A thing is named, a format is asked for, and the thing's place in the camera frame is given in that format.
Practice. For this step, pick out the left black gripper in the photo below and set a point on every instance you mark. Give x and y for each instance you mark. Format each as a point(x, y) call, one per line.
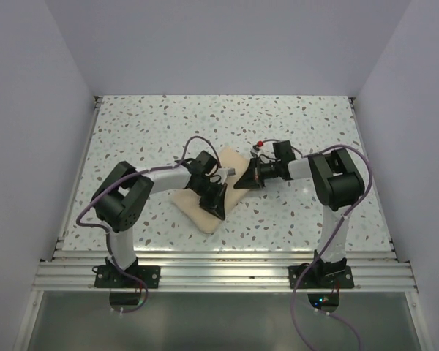
point(215, 203)

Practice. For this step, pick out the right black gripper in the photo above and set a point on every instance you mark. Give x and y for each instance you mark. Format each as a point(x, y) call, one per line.
point(253, 178)

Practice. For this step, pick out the beige cloth mat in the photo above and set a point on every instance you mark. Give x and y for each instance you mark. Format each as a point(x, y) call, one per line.
point(189, 203)

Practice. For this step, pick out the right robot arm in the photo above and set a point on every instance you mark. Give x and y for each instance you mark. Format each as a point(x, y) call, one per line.
point(338, 185)

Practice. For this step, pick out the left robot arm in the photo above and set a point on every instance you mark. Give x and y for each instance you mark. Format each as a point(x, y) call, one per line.
point(120, 199)

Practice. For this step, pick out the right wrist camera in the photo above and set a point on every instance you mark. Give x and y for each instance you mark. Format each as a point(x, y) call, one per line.
point(256, 150)

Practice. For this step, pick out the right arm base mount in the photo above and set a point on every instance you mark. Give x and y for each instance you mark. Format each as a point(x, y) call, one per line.
point(322, 275)

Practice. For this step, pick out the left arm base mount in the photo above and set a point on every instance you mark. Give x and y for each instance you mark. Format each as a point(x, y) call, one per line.
point(135, 276)

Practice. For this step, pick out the aluminium rail frame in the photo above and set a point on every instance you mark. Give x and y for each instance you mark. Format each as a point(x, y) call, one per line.
point(231, 289)

